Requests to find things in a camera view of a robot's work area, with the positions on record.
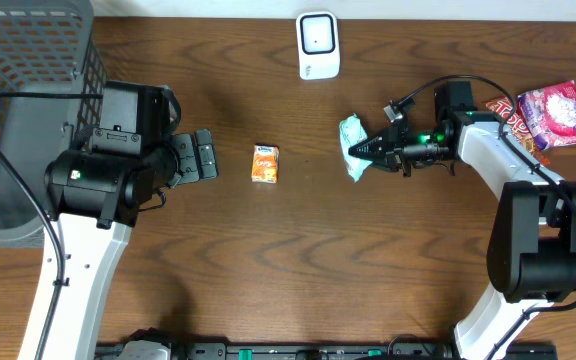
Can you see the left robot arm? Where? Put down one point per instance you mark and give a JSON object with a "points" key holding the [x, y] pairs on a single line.
{"points": [[96, 188]]}

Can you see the grey plastic mesh basket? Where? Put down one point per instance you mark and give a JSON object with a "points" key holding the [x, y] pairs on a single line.
{"points": [[51, 77]]}

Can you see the red snack bar wrapper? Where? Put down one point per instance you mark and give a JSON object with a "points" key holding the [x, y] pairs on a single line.
{"points": [[519, 129]]}

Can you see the orange Kleenex tissue pack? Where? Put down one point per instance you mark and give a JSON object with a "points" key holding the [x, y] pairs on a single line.
{"points": [[265, 164]]}

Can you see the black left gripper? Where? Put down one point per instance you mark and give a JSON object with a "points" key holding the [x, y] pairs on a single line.
{"points": [[188, 158]]}

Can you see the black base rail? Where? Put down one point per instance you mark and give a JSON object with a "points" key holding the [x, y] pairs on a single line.
{"points": [[318, 351]]}

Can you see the red purple pad packet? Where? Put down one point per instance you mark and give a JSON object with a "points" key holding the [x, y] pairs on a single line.
{"points": [[550, 114]]}

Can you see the white barcode scanner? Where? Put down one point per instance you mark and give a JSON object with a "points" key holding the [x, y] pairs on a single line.
{"points": [[318, 45]]}

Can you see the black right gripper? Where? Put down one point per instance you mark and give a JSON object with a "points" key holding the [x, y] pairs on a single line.
{"points": [[395, 151]]}

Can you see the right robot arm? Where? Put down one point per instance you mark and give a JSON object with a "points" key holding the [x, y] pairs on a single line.
{"points": [[531, 255]]}

